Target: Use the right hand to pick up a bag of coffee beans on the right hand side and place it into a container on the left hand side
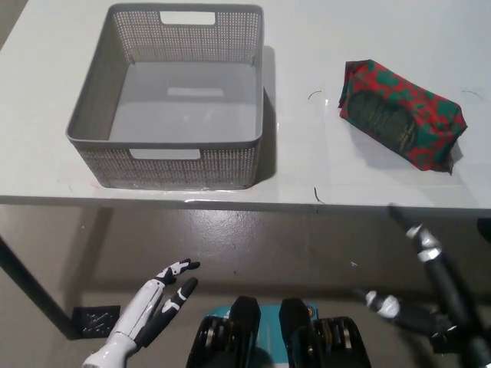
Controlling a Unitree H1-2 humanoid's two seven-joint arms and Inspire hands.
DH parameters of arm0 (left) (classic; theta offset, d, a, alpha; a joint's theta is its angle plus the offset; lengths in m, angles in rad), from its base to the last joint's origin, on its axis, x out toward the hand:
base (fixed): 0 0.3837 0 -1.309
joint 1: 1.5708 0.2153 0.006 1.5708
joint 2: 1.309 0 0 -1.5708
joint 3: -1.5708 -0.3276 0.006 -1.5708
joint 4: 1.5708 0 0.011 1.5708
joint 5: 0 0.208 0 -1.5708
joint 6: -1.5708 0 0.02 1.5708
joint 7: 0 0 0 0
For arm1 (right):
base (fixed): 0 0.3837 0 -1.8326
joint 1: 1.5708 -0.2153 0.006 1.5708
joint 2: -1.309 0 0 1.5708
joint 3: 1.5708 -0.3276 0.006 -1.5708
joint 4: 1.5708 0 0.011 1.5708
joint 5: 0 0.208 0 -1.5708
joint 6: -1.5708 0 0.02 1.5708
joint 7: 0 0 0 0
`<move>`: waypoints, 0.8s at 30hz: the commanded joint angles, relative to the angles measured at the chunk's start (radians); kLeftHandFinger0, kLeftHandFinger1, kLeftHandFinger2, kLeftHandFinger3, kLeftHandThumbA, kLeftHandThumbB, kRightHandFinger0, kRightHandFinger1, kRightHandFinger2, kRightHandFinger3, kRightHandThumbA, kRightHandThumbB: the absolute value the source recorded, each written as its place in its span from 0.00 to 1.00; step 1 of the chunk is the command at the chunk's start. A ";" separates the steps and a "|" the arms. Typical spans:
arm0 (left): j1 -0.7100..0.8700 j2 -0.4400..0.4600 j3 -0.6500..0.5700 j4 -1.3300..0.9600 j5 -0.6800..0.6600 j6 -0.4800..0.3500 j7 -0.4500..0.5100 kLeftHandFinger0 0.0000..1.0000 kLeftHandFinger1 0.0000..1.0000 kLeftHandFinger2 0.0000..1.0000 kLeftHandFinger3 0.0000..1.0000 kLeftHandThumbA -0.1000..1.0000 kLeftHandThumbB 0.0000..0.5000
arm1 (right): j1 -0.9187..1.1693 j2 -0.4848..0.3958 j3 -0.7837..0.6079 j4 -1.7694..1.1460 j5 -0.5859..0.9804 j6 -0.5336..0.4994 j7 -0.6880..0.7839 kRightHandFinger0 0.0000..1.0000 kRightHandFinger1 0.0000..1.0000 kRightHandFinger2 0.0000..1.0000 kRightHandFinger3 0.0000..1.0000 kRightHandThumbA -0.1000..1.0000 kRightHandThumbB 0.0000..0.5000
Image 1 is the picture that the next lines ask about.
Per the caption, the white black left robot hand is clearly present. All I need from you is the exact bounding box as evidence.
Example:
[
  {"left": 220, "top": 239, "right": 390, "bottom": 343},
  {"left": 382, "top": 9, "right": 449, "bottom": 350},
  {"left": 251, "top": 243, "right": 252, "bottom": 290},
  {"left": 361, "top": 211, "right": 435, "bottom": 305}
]
[{"left": 108, "top": 259, "right": 202, "bottom": 349}]

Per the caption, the red green coffee bean bag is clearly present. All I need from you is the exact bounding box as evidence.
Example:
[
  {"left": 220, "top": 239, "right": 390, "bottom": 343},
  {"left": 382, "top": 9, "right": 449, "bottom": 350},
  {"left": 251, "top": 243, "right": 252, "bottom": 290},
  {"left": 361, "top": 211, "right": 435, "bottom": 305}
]
[{"left": 337, "top": 59, "right": 469, "bottom": 176}]

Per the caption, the black table leg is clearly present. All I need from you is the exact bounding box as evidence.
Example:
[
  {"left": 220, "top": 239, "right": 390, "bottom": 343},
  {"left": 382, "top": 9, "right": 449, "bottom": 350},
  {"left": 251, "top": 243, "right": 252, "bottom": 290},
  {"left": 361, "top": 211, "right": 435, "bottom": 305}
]
[{"left": 0, "top": 233, "right": 84, "bottom": 341}]

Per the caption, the black teal robot body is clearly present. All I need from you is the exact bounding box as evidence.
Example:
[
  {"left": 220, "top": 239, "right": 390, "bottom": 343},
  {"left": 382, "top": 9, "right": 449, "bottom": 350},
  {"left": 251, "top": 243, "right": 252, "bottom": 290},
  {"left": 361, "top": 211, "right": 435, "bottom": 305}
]
[{"left": 186, "top": 294, "right": 373, "bottom": 368}]

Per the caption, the grey perforated plastic basket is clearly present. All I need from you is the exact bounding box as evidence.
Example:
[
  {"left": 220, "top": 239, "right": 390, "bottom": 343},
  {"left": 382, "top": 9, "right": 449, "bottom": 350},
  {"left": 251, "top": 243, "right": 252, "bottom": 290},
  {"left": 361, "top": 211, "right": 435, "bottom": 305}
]
[{"left": 64, "top": 3, "right": 265, "bottom": 189}]

